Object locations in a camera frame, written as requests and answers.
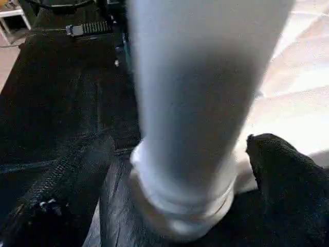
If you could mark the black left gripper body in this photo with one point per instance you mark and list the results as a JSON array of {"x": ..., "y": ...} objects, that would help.
[{"x": 88, "y": 28}]

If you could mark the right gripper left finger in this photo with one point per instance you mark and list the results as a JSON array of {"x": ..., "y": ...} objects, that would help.
[{"x": 56, "y": 200}]

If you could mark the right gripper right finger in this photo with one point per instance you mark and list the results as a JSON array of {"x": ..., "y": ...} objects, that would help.
[{"x": 293, "y": 195}]

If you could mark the white plastic table top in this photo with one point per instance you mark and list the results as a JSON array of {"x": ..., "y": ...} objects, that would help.
[{"x": 293, "y": 77}]

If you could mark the white plastic table leg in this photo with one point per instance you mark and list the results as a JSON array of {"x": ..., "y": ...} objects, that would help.
[{"x": 195, "y": 103}]

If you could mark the white metal stand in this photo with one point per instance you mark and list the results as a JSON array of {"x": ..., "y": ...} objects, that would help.
[{"x": 13, "y": 20}]

